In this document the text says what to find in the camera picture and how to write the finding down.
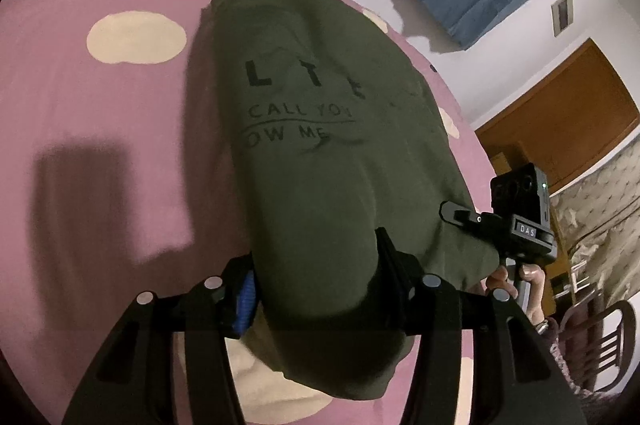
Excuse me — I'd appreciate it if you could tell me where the olive green bomber jacket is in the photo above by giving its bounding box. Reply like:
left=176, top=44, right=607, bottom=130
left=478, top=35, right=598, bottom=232
left=212, top=0, right=498, bottom=400

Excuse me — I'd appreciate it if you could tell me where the wall vent plate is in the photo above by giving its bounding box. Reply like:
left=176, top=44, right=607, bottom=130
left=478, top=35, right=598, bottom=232
left=551, top=0, right=574, bottom=37

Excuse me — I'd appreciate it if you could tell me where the pink bedsheet with cream dots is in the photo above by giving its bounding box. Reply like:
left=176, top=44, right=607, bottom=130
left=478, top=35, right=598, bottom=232
left=1, top=0, right=492, bottom=424

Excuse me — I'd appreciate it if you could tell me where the brown wooden door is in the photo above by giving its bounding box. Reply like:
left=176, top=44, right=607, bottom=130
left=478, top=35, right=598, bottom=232
left=476, top=40, right=639, bottom=193

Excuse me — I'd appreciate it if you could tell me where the beige patterned curtain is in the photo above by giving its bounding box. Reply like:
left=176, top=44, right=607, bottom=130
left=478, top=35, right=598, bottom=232
left=551, top=139, right=640, bottom=305

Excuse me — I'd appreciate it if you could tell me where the wooden chair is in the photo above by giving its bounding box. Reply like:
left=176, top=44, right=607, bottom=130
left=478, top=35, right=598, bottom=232
left=559, top=289, right=637, bottom=391

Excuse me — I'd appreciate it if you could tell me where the right hand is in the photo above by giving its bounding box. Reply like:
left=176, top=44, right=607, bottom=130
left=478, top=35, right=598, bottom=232
left=485, top=263, right=548, bottom=331

